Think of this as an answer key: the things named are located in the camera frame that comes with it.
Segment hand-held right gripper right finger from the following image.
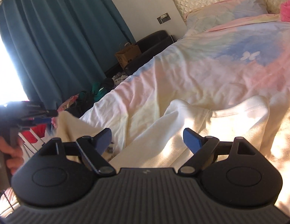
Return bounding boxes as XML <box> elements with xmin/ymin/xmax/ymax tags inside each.
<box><xmin>177</xmin><ymin>128</ymin><xmax>257</xmax><ymax>175</ymax></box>

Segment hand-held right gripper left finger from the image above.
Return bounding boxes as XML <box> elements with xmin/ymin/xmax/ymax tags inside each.
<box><xmin>39</xmin><ymin>128</ymin><xmax>117</xmax><ymax>175</ymax></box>

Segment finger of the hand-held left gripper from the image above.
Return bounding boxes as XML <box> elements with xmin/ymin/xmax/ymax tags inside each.
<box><xmin>26</xmin><ymin>108</ymin><xmax>59</xmax><ymax>125</ymax></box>

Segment cream pants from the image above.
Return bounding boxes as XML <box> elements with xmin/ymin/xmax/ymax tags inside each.
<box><xmin>52</xmin><ymin>96</ymin><xmax>270</xmax><ymax>168</ymax></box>

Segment pink clothes pile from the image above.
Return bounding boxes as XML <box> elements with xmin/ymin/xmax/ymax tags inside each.
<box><xmin>57</xmin><ymin>95</ymin><xmax>78</xmax><ymax>112</ymax></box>

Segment dark clothes pile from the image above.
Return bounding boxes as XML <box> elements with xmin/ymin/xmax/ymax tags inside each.
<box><xmin>72</xmin><ymin>76</ymin><xmax>127</xmax><ymax>118</ymax></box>

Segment person's left hand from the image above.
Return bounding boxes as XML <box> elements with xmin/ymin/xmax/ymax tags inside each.
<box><xmin>0</xmin><ymin>134</ymin><xmax>24</xmax><ymax>176</ymax></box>

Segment dark framed window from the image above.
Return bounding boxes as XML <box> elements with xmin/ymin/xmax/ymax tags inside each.
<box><xmin>0</xmin><ymin>28</ymin><xmax>27</xmax><ymax>105</ymax></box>

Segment pastel pink bed blanket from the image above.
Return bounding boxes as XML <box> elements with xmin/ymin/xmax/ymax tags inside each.
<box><xmin>0</xmin><ymin>13</ymin><xmax>290</xmax><ymax>215</ymax></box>

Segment wide teal curtain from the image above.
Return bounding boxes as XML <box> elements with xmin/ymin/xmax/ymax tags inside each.
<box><xmin>0</xmin><ymin>0</ymin><xmax>136</xmax><ymax>112</ymax></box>

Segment brown paper bag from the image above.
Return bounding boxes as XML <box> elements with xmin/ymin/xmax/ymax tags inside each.
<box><xmin>115</xmin><ymin>43</ymin><xmax>142</xmax><ymax>69</ymax></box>

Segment pastel pillow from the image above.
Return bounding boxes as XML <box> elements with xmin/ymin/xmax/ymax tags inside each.
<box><xmin>184</xmin><ymin>0</ymin><xmax>269</xmax><ymax>35</ymax></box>

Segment bright pink cloth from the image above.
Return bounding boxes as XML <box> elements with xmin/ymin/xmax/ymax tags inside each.
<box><xmin>280</xmin><ymin>0</ymin><xmax>290</xmax><ymax>22</ymax></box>

